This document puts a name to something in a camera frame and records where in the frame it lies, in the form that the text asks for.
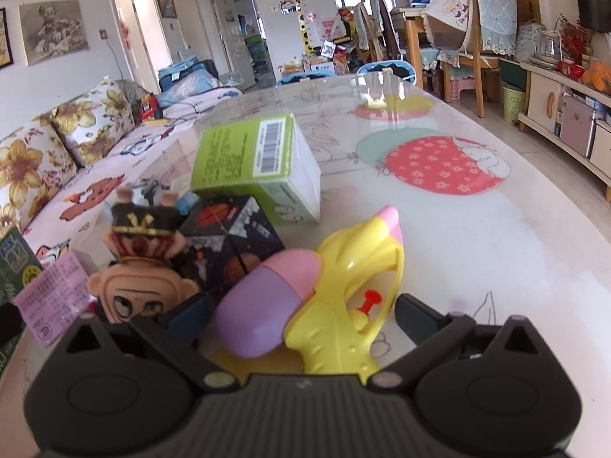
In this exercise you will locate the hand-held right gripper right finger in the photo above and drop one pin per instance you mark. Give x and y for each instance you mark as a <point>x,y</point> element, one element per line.
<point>413,315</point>

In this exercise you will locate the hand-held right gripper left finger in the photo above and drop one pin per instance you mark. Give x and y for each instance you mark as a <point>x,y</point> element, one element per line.
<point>191,317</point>

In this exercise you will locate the monkey figure toy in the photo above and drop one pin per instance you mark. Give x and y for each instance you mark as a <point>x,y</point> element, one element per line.
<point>143,291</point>

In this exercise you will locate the yellow toy water gun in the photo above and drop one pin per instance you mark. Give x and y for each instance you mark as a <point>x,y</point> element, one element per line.
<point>343,296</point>

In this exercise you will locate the dark space-print cube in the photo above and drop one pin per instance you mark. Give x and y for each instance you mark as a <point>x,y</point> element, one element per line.
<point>229,233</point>

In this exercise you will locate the pink printed box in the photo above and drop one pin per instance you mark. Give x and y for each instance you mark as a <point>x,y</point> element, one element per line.
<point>52,300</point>

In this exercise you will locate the green medicine box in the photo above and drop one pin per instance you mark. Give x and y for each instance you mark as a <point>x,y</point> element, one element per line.
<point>229,152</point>

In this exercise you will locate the dark green box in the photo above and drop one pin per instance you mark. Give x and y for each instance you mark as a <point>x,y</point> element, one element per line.
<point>14,267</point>

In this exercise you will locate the cartoon printed blanket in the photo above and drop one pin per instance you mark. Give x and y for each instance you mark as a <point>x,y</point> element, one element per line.
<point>119,162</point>

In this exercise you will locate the red snack packet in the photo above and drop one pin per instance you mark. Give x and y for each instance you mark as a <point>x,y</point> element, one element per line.
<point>149,107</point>

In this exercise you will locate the floral cushion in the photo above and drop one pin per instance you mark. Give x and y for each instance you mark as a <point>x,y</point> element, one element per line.
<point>95,119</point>
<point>28,171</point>

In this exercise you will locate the plastic-wrapped blue bedding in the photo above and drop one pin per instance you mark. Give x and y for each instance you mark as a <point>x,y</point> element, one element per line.
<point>186,88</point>

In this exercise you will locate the pink plastic stool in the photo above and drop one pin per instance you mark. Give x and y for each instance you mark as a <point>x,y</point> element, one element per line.
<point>458,88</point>

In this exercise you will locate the green waste bin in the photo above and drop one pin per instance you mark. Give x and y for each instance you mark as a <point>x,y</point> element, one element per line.
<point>513,105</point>

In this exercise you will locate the wooden chair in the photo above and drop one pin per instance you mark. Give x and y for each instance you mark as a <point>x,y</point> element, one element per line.
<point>477,76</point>

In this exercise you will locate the blue child chair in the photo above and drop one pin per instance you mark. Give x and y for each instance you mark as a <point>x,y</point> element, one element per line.
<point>386,67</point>
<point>305,76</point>

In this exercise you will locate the dark blue suitcase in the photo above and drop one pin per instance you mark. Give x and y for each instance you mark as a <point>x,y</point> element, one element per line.
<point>207,69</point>

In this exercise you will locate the pink metal case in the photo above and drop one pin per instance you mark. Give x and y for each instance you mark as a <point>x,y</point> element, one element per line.
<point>577,126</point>

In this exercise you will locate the cream cabinet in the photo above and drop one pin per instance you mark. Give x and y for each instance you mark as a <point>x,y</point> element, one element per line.
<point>544,100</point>

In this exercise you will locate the shelf with green bins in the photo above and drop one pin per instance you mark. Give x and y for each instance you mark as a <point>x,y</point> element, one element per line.
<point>255,57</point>

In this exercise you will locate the pile of printed cartons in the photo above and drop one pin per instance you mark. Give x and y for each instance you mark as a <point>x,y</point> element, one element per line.
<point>310,67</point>

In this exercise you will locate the wooden dining table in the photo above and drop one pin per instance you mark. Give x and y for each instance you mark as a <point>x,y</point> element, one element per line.
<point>413,33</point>

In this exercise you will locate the red box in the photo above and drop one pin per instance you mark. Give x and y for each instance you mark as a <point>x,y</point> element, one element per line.
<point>570,69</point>

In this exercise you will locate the chair draped with clothes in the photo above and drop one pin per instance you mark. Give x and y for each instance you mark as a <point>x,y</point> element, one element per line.
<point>374,21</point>

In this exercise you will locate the white woven bag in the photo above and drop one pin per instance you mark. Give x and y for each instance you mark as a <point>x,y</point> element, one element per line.
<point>527,40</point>

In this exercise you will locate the white printed plastic bag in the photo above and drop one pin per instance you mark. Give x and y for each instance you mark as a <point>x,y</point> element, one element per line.
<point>332,28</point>

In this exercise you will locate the glass kettle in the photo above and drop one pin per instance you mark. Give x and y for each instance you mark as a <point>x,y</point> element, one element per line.
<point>550,45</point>

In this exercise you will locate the pile of oranges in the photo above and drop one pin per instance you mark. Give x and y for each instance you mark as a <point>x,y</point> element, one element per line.
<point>599,76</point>

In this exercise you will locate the light blue quilted cover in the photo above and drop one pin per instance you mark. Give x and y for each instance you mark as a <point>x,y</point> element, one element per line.
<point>496,19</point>

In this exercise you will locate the white lace cloth cover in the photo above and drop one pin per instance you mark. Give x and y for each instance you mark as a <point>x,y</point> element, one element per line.
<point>448,9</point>

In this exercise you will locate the child sketch picture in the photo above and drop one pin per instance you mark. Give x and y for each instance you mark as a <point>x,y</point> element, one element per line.
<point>52,33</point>

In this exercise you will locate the giraffe height chart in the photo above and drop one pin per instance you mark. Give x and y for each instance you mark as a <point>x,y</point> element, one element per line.
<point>305,14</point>

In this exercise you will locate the red flower decoration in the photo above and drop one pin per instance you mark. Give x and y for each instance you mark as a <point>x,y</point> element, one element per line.
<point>573,36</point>

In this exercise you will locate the black framed sketch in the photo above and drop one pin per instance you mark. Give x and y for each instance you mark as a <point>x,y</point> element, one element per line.
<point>5,38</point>

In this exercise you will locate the monkey wall sticker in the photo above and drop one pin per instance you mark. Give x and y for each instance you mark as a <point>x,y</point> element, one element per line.
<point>285,5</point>

